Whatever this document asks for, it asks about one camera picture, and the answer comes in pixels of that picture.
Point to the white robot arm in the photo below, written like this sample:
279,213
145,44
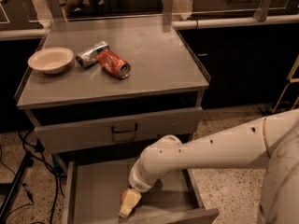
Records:
272,141

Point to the black drawer handle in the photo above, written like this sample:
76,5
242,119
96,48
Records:
130,130

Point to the red soda can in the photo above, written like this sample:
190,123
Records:
113,64

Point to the silver crushed can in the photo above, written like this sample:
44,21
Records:
89,56

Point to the open middle drawer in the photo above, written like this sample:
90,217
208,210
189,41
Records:
95,181

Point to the black tripod leg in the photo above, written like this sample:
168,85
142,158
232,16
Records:
13,186

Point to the white counter rail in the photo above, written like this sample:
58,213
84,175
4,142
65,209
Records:
178,25

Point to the person in dark clothes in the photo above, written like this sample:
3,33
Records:
112,7

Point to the wheeled cart frame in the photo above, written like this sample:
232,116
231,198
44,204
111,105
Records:
291,79

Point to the white ceramic bowl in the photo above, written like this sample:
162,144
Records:
51,61

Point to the grey metal drawer cabinet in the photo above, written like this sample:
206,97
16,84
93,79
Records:
112,83

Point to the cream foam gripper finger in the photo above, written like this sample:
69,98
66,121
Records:
132,199

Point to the orange fruit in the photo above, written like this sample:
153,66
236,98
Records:
123,195

